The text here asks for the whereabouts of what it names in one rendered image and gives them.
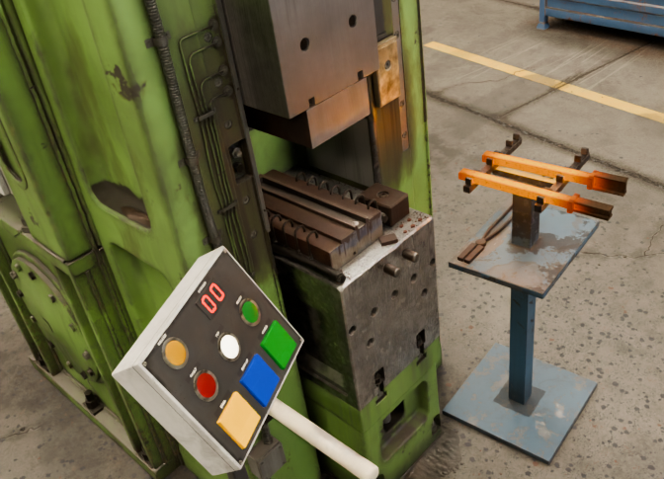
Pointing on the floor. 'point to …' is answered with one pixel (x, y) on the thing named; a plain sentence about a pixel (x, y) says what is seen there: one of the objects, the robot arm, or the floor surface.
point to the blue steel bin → (605, 4)
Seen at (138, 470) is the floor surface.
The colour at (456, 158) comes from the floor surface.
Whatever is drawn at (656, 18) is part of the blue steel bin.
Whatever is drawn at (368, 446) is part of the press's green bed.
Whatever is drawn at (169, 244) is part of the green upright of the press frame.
